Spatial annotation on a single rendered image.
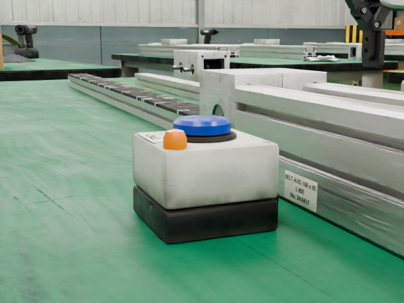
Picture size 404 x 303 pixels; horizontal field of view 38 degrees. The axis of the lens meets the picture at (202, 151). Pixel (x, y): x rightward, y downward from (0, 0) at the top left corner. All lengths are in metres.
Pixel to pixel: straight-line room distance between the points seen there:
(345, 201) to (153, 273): 0.14
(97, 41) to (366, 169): 11.71
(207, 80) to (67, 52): 11.29
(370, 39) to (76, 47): 11.32
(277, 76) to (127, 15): 11.74
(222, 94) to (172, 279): 0.28
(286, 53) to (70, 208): 3.54
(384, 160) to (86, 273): 0.19
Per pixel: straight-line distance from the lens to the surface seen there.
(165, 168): 0.36
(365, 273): 0.34
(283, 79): 0.57
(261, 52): 4.20
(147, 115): 0.92
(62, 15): 11.89
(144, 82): 1.62
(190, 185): 0.36
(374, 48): 0.68
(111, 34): 12.14
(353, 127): 0.39
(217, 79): 0.58
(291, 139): 0.45
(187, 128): 0.39
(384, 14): 0.68
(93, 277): 0.33
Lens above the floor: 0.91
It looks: 11 degrees down
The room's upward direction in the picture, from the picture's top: straight up
